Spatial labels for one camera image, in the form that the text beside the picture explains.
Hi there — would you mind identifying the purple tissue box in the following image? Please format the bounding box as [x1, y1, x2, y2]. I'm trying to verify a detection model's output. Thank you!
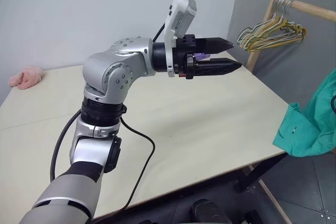
[193, 52, 212, 61]

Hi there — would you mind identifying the wooden clothes rack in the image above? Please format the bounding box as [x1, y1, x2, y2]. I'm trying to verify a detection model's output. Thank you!
[246, 0, 336, 224]

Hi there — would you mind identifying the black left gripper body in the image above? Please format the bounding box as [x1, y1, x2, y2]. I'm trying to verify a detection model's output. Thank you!
[173, 34, 207, 80]

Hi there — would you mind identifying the bunch of wire hangers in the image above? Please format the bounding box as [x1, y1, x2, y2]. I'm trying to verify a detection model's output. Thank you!
[240, 0, 307, 52]

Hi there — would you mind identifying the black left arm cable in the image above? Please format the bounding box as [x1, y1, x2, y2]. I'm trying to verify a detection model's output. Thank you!
[50, 23, 166, 212]

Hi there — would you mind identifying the green cloth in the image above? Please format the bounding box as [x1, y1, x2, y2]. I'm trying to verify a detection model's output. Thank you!
[272, 68, 336, 157]

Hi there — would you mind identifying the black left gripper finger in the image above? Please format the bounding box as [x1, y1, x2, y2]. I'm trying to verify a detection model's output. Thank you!
[204, 37, 234, 54]
[196, 57, 243, 76]

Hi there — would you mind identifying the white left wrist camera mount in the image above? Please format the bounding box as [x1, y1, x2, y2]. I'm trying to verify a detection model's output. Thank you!
[163, 0, 198, 78]

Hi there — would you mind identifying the black table leg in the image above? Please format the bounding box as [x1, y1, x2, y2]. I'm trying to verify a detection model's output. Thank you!
[234, 153, 287, 194]

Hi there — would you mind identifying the dark rounded shape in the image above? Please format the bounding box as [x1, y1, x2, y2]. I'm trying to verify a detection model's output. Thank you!
[188, 199, 224, 224]

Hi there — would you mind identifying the pink fluffy cloth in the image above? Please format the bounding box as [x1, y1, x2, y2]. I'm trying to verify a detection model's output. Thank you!
[9, 66, 44, 90]

